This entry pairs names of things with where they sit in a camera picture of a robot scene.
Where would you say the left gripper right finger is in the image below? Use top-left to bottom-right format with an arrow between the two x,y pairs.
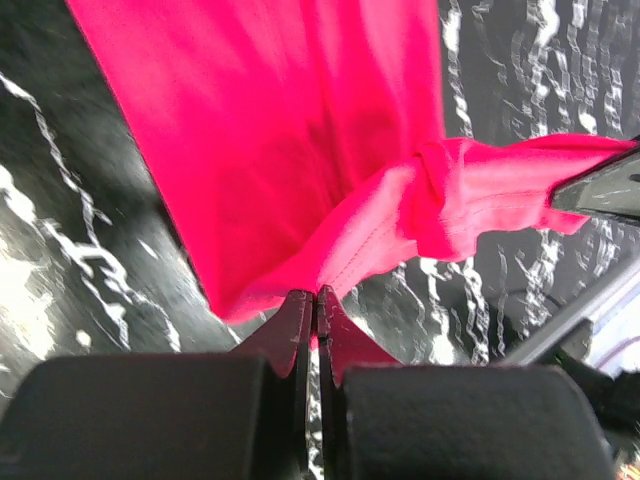
317,287 -> 615,479

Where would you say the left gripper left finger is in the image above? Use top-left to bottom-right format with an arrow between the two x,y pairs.
1,290 -> 314,479

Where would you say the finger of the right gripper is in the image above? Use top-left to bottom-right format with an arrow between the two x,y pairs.
551,136 -> 639,217

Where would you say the pink t shirt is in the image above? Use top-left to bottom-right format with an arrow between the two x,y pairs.
69,1 -> 631,323

